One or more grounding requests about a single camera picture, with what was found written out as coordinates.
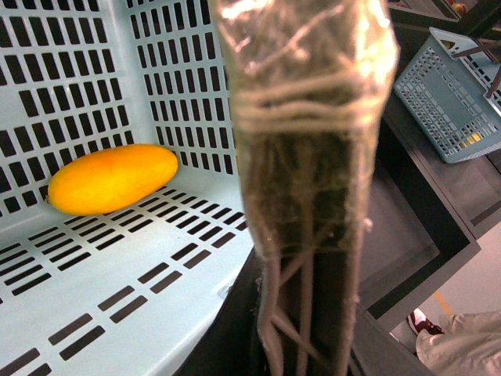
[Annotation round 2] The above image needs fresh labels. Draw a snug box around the beige clothed person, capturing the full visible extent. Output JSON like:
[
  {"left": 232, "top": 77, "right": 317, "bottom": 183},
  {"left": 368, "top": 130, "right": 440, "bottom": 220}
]
[{"left": 416, "top": 311, "right": 500, "bottom": 375}]

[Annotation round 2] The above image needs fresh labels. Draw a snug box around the yellow mango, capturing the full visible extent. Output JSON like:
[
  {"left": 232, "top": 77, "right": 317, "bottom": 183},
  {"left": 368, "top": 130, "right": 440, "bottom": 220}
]
[{"left": 48, "top": 144, "right": 178, "bottom": 215}]

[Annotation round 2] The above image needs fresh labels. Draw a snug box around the light blue plastic basket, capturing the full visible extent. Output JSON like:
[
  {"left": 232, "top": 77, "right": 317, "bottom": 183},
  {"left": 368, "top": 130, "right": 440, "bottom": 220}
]
[{"left": 1, "top": 1, "right": 252, "bottom": 375}]

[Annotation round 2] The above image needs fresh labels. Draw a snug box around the grey basket handle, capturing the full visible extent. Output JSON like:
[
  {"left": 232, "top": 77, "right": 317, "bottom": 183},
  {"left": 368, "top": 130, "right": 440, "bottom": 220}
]
[{"left": 210, "top": 1, "right": 399, "bottom": 375}]

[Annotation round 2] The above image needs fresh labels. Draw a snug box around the white red shoe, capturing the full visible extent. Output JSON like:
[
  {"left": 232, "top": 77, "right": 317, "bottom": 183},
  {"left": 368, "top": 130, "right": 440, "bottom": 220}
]
[{"left": 407, "top": 308, "right": 444, "bottom": 335}]

